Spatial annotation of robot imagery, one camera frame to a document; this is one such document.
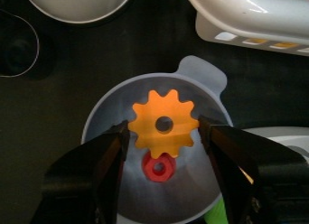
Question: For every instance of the black round pan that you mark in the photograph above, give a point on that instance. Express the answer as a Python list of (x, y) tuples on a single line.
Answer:
[(17, 44)]

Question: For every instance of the green plastic toy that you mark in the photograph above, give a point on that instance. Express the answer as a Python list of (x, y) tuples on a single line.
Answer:
[(216, 214)]

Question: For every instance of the white round container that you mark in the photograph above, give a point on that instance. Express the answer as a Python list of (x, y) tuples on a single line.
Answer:
[(288, 137)]

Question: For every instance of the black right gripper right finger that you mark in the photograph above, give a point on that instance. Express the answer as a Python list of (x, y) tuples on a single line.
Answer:
[(249, 170)]

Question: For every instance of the white plastic dish rack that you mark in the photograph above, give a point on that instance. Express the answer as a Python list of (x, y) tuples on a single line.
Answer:
[(257, 20)]

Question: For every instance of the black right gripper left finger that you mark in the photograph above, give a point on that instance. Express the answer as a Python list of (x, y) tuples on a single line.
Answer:
[(85, 173)]

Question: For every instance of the pale blue plastic bowl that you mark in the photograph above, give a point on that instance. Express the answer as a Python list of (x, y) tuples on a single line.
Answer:
[(161, 197)]

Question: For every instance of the red plastic nut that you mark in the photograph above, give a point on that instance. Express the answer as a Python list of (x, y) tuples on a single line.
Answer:
[(154, 172)]

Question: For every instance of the yellow plastic gear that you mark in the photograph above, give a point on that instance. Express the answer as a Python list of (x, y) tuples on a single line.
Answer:
[(177, 135)]

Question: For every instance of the white bowl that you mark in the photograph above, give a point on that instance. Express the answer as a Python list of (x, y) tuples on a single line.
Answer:
[(78, 6)]

